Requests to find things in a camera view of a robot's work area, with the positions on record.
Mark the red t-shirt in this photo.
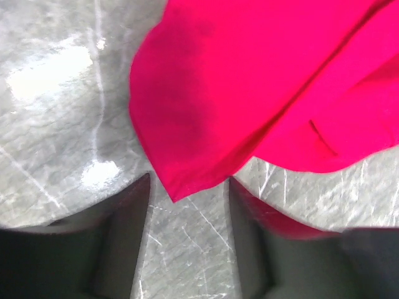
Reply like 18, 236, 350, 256
129, 1, 398, 201

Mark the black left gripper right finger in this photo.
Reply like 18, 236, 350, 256
228, 178, 398, 298

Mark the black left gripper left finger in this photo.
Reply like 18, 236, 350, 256
1, 174, 150, 298

